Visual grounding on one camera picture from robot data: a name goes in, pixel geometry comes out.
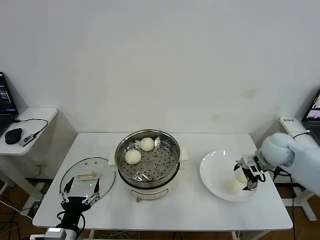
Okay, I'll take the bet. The white floor cable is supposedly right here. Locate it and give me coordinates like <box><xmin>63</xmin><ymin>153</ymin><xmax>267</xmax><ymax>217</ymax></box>
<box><xmin>0</xmin><ymin>201</ymin><xmax>35</xmax><ymax>221</ymax></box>

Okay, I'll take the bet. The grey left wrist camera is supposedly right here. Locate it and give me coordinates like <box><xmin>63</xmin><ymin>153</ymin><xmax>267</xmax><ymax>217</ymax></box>
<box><xmin>44</xmin><ymin>226</ymin><xmax>68</xmax><ymax>240</ymax></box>

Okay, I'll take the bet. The grey usb hub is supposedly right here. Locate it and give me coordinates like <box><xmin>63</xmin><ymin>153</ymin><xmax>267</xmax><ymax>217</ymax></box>
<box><xmin>18</xmin><ymin>133</ymin><xmax>36</xmax><ymax>148</ymax></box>

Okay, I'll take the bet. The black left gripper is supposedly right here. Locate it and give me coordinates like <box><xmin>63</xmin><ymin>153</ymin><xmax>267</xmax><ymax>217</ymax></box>
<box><xmin>56</xmin><ymin>177</ymin><xmax>100</xmax><ymax>229</ymax></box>

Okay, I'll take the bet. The white flat cable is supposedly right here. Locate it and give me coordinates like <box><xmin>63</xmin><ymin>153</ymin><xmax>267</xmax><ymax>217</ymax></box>
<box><xmin>287</xmin><ymin>129</ymin><xmax>312</xmax><ymax>137</ymax></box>

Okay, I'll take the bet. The black usb hub cable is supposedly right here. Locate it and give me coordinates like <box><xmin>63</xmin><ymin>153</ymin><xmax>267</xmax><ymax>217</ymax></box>
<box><xmin>11</xmin><ymin>117</ymin><xmax>50</xmax><ymax>137</ymax></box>

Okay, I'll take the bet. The white electric cooker base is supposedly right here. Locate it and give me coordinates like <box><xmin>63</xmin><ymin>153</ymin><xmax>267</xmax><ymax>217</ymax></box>
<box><xmin>108</xmin><ymin>146</ymin><xmax>190</xmax><ymax>203</ymax></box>

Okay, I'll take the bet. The white side desk with label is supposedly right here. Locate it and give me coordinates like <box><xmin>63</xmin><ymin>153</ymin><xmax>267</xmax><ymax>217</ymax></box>
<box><xmin>279</xmin><ymin>116</ymin><xmax>320</xmax><ymax>222</ymax></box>

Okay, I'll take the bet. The white round plate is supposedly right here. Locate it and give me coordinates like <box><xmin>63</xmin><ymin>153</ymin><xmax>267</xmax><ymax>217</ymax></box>
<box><xmin>199</xmin><ymin>149</ymin><xmax>261</xmax><ymax>203</ymax></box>

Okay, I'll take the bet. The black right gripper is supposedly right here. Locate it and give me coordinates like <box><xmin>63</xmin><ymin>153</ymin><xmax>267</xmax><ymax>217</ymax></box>
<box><xmin>233</xmin><ymin>154</ymin><xmax>266</xmax><ymax>192</ymax></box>

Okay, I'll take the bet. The white side desk with mouse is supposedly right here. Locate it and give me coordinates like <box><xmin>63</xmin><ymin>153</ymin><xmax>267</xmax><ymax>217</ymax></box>
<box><xmin>0</xmin><ymin>107</ymin><xmax>60</xmax><ymax>201</ymax></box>

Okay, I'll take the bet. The white steamed baozi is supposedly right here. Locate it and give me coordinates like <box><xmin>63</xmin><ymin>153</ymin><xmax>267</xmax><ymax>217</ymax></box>
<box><xmin>140</xmin><ymin>137</ymin><xmax>155</xmax><ymax>152</ymax></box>
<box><xmin>235</xmin><ymin>171</ymin><xmax>249</xmax><ymax>185</ymax></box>
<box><xmin>223</xmin><ymin>179</ymin><xmax>241</xmax><ymax>195</ymax></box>
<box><xmin>124</xmin><ymin>149</ymin><xmax>142</xmax><ymax>165</ymax></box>

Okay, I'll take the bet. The stainless steel steamer basket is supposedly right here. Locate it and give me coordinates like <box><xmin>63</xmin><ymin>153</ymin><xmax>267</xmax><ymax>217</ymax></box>
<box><xmin>115</xmin><ymin>128</ymin><xmax>181</xmax><ymax>190</ymax></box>

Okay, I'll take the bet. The white cable bundle under table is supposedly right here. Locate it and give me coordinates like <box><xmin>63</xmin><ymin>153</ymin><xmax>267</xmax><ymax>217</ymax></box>
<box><xmin>99</xmin><ymin>231</ymin><xmax>132</xmax><ymax>240</ymax></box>

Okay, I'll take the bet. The black cable with adapter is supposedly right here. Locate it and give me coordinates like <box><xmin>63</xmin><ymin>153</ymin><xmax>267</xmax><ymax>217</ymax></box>
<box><xmin>272</xmin><ymin>131</ymin><xmax>312</xmax><ymax>240</ymax></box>

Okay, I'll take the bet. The black laptop with bright windows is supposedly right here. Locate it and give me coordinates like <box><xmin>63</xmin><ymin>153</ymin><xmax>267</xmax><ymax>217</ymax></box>
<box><xmin>301</xmin><ymin>88</ymin><xmax>320</xmax><ymax>146</ymax></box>

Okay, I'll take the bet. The black laptop with dark screen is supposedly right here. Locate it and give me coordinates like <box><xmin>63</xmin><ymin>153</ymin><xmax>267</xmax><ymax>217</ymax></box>
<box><xmin>0</xmin><ymin>71</ymin><xmax>20</xmax><ymax>137</ymax></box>

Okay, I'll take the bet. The black computer mouse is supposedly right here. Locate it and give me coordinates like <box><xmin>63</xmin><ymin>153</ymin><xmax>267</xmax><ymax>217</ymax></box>
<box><xmin>4</xmin><ymin>127</ymin><xmax>24</xmax><ymax>145</ymax></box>

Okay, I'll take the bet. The round glass pot lid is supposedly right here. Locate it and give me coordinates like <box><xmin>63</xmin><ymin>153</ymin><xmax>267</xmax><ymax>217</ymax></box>
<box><xmin>59</xmin><ymin>156</ymin><xmax>117</xmax><ymax>206</ymax></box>

